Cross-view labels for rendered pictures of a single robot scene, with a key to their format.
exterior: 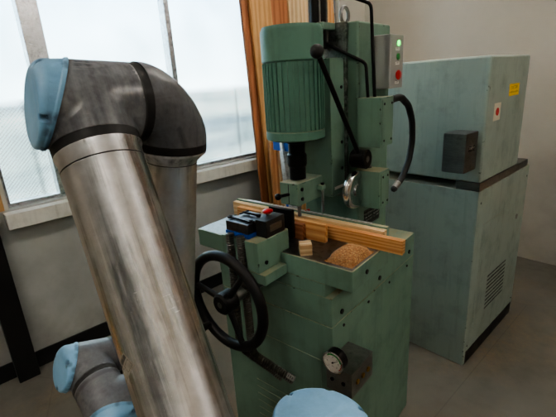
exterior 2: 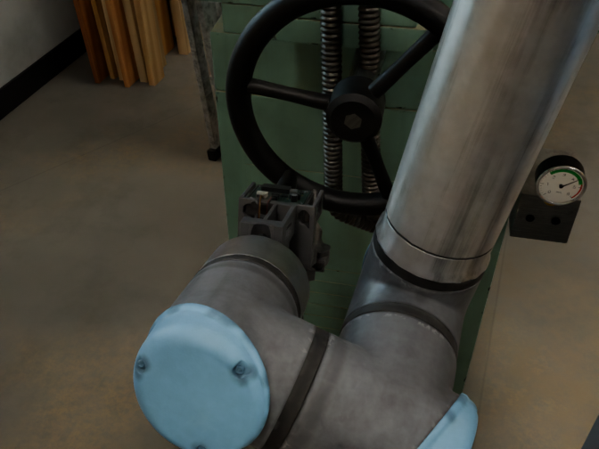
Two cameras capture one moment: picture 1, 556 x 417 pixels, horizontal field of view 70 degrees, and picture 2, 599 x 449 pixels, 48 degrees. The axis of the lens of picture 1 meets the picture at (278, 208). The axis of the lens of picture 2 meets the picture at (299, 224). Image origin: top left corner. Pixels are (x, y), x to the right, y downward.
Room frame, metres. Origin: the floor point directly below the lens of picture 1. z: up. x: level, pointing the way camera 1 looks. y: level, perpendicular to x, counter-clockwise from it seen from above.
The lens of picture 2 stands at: (0.42, 0.52, 1.19)
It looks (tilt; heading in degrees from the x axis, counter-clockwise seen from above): 41 degrees down; 330
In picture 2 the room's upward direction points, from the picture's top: straight up
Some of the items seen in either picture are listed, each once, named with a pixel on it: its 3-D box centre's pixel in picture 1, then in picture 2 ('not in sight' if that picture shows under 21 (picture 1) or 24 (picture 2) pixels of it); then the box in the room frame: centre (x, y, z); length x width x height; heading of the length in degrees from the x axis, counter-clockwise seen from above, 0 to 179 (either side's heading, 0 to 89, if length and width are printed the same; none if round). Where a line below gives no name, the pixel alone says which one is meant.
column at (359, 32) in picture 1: (345, 136); not in sight; (1.42, -0.26, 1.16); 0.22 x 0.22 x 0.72; 49
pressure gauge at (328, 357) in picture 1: (336, 361); (558, 183); (0.87, -0.13, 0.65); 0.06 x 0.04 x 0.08; 49
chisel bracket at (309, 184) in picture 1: (303, 191); not in sight; (1.21, -0.08, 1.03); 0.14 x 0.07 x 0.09; 139
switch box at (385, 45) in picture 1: (388, 62); not in sight; (1.35, -0.38, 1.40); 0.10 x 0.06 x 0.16; 139
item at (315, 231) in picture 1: (296, 227); not in sight; (1.16, -0.05, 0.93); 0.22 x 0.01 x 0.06; 49
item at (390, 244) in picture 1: (309, 227); not in sight; (1.18, -0.09, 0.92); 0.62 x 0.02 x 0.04; 49
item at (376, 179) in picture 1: (371, 187); not in sight; (1.24, -0.31, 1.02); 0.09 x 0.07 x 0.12; 49
